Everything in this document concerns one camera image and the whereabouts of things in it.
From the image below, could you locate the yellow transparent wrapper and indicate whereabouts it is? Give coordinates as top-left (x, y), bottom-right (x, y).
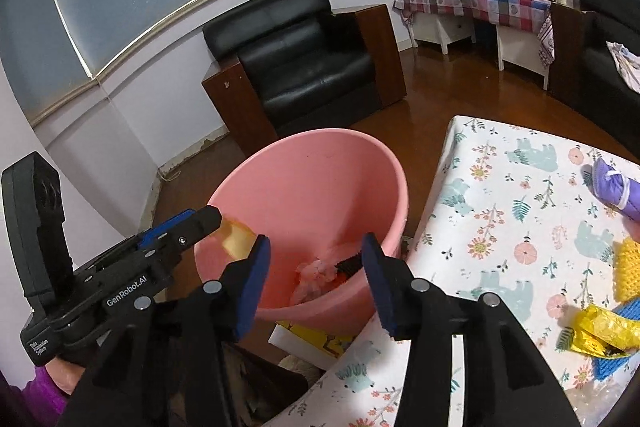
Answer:
top-left (207, 217), bottom-right (257, 261)

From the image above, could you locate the white plastic bag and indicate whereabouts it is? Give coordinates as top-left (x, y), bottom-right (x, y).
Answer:
top-left (290, 259), bottom-right (338, 306)

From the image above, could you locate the left hand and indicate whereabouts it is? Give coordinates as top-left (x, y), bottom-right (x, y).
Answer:
top-left (46, 357), bottom-right (86, 395)

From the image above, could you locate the yellow box under bucket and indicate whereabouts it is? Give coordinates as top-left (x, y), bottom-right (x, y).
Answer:
top-left (268, 321), bottom-right (355, 371)

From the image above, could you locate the purple sleeve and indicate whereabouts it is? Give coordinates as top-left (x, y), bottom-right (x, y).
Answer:
top-left (0, 367), bottom-right (68, 427)

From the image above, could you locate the pink plastic bucket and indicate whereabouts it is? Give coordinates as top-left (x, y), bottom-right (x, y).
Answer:
top-left (208, 129), bottom-right (409, 335)

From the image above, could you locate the floral tablecloth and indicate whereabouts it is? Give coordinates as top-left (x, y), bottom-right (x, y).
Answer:
top-left (267, 116), bottom-right (639, 426)

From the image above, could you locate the large black leather armchair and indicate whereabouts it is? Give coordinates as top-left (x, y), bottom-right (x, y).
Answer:
top-left (202, 0), bottom-right (407, 156)

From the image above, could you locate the yellow crumpled wrapper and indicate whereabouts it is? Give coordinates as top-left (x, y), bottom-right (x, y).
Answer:
top-left (568, 305), bottom-right (640, 360)

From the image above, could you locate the blue foam net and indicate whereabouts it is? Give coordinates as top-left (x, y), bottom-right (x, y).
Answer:
top-left (593, 299), bottom-right (639, 381)

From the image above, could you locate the clear plastic wrapper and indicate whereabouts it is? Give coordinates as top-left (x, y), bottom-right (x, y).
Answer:
top-left (565, 377), bottom-right (639, 427)

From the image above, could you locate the purple cloth pouch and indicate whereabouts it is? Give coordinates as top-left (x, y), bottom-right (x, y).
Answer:
top-left (592, 158), bottom-right (640, 222)

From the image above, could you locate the white side table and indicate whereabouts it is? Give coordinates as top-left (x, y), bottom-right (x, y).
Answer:
top-left (407, 13), bottom-right (549, 90)

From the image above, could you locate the plaid tablecloth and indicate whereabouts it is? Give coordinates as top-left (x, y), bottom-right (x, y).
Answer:
top-left (393, 0), bottom-right (555, 67)

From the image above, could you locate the folded cloth on armchair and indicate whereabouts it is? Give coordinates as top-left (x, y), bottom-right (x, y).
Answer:
top-left (606, 41), bottom-right (640, 93)

